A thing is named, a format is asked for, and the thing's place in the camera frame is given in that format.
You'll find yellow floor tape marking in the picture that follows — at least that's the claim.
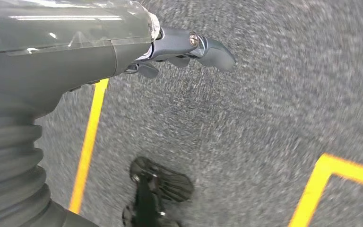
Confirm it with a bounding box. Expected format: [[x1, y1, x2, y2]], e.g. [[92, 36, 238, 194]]
[[69, 78, 110, 215], [288, 153, 363, 227]]

